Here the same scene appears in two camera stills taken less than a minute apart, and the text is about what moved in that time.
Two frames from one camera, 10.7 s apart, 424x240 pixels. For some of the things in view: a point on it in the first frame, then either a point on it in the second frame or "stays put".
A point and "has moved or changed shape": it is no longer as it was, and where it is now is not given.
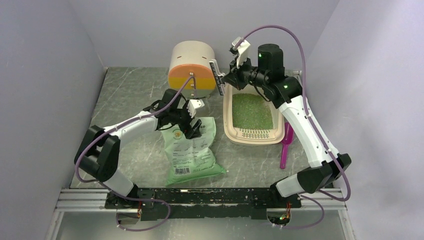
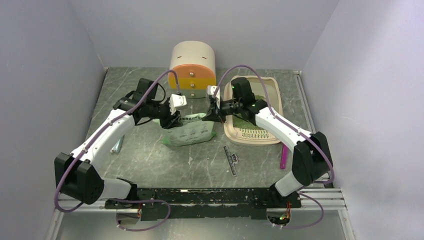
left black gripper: x=194 y=131 → x=171 y=121
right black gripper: x=237 y=83 → x=214 y=114
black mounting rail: x=162 y=203 stays put
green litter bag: x=190 y=159 has moved or changed shape
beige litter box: x=250 y=117 stays put
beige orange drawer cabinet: x=192 y=58 stays put
